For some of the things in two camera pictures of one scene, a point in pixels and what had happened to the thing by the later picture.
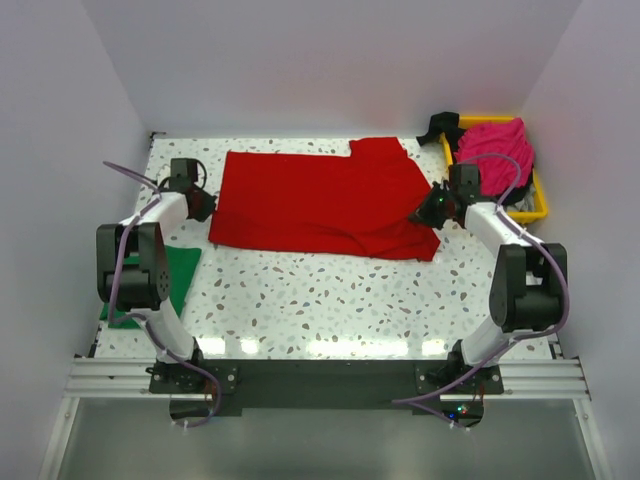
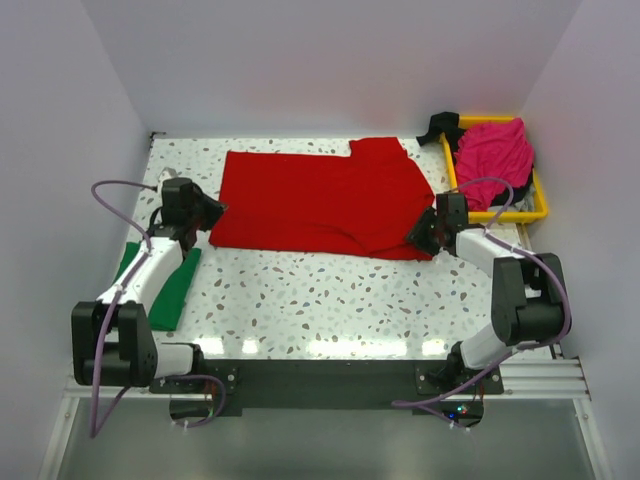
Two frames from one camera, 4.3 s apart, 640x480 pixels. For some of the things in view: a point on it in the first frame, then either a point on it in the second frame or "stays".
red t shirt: [355, 204] stays
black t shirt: [445, 122] stays
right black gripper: [424, 214] → [417, 232]
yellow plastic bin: [466, 121] stays
